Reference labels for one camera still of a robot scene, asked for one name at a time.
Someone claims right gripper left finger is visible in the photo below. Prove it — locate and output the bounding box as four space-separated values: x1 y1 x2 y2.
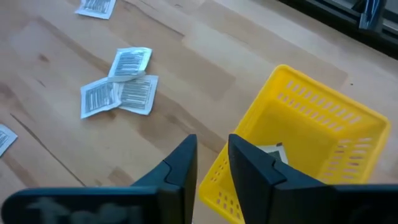
132 134 198 224

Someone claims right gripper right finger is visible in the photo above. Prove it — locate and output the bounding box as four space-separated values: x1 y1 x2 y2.
228 134 332 224

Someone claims white printed wipe packet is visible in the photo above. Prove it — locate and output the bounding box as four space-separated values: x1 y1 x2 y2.
257 142 289 165
117 74 159 116
80 77 123 120
108 47 153 82
75 0 117 20
0 123 19 157

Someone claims yellow plastic basket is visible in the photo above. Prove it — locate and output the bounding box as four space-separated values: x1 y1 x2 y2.
198 64 392 224

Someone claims black metal table frame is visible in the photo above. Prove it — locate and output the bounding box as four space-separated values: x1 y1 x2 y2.
278 0 398 60

